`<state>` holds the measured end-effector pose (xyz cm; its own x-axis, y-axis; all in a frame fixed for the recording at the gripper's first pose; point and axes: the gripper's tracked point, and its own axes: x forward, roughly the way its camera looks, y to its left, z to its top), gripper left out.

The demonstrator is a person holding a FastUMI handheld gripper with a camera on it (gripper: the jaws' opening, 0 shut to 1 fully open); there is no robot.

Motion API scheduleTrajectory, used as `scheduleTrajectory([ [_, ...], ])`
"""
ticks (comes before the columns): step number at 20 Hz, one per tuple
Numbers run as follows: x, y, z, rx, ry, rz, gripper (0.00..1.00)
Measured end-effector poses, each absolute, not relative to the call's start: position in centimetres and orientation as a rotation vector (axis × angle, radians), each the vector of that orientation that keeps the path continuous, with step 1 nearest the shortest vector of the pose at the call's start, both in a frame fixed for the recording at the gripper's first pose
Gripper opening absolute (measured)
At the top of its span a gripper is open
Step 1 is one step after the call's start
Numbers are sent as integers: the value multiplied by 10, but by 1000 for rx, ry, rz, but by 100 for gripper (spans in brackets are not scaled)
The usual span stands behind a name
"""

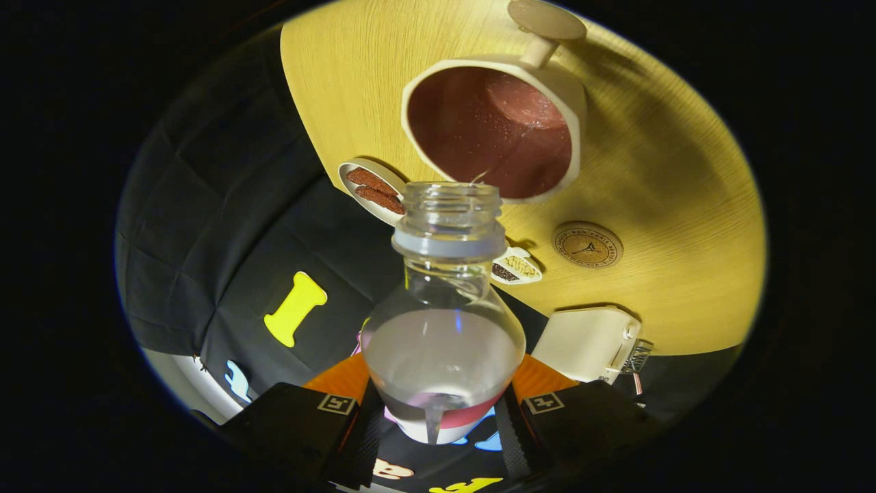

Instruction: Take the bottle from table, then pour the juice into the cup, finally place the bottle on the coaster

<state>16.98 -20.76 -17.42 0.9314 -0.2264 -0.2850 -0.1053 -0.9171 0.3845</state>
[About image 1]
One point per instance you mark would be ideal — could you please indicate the small white divided dish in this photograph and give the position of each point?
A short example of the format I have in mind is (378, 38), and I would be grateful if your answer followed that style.
(517, 267)

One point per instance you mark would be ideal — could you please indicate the pink striped straw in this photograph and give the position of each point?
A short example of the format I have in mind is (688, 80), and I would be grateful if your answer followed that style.
(638, 385)

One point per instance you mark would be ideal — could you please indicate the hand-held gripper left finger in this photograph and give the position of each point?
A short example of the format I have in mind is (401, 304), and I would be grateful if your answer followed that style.
(359, 445)

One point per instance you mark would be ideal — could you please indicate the beige cup with pink inside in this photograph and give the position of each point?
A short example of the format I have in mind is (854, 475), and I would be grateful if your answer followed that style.
(493, 130)

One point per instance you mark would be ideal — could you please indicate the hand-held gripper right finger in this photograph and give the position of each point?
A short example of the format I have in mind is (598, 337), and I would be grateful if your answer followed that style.
(512, 438)

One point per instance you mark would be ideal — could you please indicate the white toaster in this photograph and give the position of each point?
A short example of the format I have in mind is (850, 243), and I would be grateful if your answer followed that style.
(582, 342)

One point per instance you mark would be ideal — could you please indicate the white oval plate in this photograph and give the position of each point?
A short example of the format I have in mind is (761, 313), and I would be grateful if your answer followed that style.
(352, 188)

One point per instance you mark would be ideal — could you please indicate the round wooden coaster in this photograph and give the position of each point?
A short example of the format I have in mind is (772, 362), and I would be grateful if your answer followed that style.
(587, 244)

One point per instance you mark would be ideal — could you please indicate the red meat piece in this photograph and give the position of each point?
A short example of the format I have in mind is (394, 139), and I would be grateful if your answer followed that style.
(369, 181)
(382, 200)

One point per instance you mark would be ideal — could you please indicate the clear juice bottle red label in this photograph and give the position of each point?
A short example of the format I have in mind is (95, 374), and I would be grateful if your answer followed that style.
(441, 356)

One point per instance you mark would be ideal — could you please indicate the wooden table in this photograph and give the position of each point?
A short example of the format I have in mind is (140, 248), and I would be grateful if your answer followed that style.
(671, 171)

